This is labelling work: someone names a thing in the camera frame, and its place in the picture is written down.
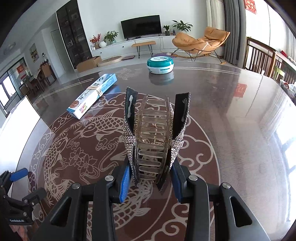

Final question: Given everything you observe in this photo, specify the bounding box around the rhinestone hair claw clip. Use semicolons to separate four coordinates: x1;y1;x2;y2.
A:
122;87;191;190

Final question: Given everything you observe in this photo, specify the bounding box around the blue white toothpaste box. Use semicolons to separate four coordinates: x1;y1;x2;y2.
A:
67;73;117;120

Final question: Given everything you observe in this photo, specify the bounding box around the cardboard box on floor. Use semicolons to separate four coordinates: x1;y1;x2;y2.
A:
76;56;102;72

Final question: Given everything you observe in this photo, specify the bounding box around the teal white round container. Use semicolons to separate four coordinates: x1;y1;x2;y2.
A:
147;56;174;74

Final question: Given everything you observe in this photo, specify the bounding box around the wooden bench stool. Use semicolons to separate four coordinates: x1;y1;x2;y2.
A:
132;41;156;58

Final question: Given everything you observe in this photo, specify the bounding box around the red flower vase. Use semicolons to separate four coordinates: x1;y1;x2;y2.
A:
90;34;101;49

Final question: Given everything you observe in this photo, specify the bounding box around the white tv cabinet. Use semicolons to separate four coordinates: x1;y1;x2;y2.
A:
91;36;176;59

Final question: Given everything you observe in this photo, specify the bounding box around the green potted plant left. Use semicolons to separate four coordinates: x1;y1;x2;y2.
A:
103;31;118;44

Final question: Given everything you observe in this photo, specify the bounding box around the green potted plant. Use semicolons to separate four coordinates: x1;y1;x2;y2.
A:
103;31;118;44
172;20;193;33

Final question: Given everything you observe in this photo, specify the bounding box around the orange lounge chair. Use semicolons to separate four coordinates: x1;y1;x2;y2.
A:
172;27;230;64

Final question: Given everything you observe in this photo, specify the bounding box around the black television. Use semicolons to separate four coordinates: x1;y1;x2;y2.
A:
120;15;162;39

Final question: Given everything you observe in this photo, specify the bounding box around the dark wooden dining chair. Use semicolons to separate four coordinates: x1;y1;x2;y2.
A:
243;37;295;84

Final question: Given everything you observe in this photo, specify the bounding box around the dark display cabinet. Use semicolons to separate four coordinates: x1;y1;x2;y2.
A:
56;1;92;69

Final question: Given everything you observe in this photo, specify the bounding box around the small potted plant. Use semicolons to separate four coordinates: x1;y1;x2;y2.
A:
163;25;170;36

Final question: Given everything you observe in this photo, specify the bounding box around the green potted plant right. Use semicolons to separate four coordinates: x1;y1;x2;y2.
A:
172;20;193;33

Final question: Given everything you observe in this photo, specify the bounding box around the grey curtain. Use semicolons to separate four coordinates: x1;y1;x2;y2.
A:
224;0;247;68

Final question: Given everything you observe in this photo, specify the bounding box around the wall painting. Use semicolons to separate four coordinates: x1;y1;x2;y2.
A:
29;43;39;63

